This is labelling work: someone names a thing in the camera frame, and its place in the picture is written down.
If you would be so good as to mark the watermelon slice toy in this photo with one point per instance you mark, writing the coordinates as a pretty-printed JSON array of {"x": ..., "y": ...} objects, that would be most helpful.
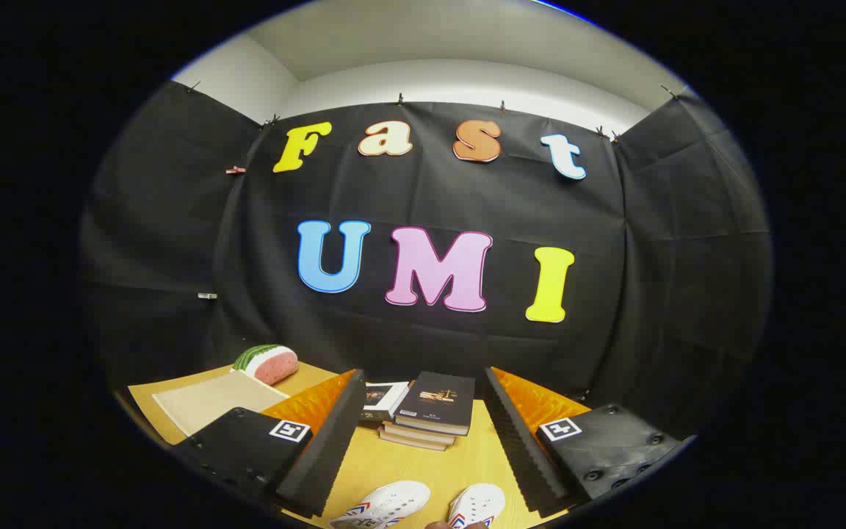
[{"x": 272, "y": 365}]

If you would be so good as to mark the beige fabric storage box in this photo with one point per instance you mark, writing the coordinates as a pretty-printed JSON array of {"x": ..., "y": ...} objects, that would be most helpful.
[{"x": 210, "y": 400}]

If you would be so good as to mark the white portrait cover book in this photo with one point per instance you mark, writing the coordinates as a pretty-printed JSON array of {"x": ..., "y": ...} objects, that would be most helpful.
[{"x": 388, "y": 397}]

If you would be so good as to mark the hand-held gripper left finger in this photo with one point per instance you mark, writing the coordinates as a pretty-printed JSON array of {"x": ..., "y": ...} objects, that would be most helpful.
[{"x": 327, "y": 448}]

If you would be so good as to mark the black cover book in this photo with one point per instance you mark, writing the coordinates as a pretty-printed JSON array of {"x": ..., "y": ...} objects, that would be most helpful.
[{"x": 438, "y": 408}]

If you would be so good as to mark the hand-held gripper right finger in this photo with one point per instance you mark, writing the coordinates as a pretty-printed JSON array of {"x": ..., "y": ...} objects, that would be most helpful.
[{"x": 522, "y": 448}]

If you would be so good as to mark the white striped canvas shoe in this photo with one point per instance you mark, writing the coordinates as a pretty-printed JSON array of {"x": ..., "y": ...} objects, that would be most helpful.
[
  {"x": 386, "y": 503},
  {"x": 478, "y": 503}
]

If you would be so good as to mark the brown cover book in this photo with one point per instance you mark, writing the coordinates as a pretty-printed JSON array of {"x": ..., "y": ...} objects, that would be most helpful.
[
  {"x": 412, "y": 441},
  {"x": 423, "y": 433}
]

